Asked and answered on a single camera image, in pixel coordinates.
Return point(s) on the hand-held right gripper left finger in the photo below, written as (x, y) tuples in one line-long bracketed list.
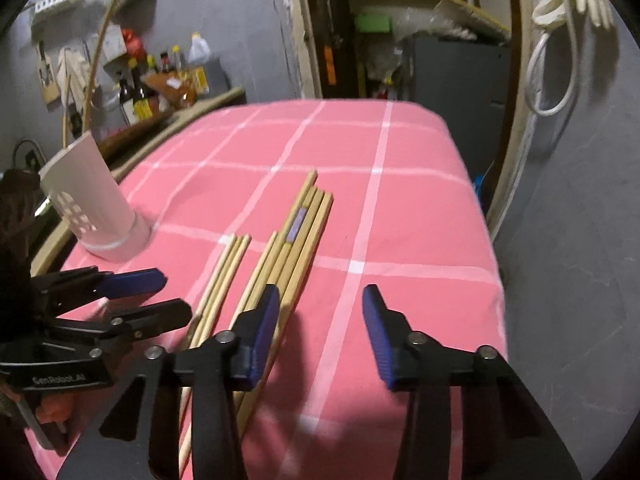
[(260, 340)]

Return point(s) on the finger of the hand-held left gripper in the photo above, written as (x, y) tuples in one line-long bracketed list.
[(150, 315), (135, 282)]

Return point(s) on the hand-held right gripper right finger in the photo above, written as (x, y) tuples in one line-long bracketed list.
[(380, 345)]

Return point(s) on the row of wooden chopsticks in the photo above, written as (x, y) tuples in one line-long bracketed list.
[(300, 260)]

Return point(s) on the white perforated chopstick holder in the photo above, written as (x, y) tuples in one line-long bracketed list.
[(95, 195)]

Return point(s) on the pink checkered tablecloth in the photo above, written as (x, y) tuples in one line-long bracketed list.
[(400, 210)]

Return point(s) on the blue bag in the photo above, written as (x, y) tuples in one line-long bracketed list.
[(479, 191)]

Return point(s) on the dark sauce bottle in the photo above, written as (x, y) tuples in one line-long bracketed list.
[(137, 92)]

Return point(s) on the brown packet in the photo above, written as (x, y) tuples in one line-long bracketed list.
[(172, 91)]

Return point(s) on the hanging beige rag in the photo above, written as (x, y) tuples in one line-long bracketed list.
[(72, 75)]

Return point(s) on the wooden knife holder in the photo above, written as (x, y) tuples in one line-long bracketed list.
[(47, 77)]

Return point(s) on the curved bamboo pole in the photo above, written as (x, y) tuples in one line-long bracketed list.
[(97, 55)]

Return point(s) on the red plastic bag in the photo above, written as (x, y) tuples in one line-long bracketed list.
[(134, 45)]

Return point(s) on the clear plastic jug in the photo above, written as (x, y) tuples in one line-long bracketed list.
[(198, 50)]

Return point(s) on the grey cabinet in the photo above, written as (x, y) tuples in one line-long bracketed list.
[(450, 100)]

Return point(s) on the green box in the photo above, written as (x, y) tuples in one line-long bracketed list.
[(372, 22)]

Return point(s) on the yellow scrub brush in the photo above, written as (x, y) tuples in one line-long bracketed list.
[(470, 15)]

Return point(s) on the white wall box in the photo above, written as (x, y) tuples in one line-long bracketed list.
[(115, 47)]

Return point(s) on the white wall rack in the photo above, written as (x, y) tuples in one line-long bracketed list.
[(60, 2)]

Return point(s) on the wooden door frame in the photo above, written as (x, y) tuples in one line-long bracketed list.
[(300, 35)]

